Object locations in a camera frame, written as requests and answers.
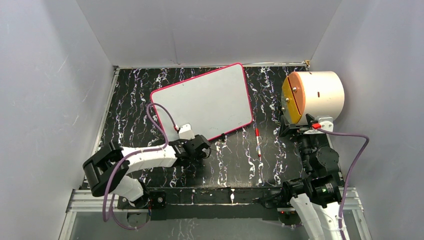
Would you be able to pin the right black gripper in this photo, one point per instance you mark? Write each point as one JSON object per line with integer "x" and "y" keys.
{"x": 284, "y": 126}

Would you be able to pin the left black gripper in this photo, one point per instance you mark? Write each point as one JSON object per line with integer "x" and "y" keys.
{"x": 183, "y": 142}

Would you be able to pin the red-capped whiteboard marker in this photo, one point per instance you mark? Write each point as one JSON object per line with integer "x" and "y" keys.
{"x": 257, "y": 137}

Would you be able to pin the pink-framed whiteboard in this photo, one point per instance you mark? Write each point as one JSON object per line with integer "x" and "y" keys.
{"x": 213, "y": 103}

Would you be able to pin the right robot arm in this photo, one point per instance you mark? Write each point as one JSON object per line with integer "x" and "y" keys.
{"x": 316, "y": 198}

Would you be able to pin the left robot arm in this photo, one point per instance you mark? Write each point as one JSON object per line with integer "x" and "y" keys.
{"x": 107, "y": 171}

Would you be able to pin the white cylindrical drum device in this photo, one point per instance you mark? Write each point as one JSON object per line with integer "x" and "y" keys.
{"x": 317, "y": 93}

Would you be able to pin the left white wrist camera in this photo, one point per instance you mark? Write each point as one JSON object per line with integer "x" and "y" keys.
{"x": 185, "y": 132}

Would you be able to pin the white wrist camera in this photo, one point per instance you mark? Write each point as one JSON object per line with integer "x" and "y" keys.
{"x": 317, "y": 124}
{"x": 185, "y": 132}

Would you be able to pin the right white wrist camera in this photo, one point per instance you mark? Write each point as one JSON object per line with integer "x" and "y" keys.
{"x": 317, "y": 124}

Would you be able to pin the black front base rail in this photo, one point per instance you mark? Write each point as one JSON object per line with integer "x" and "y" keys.
{"x": 263, "y": 203}

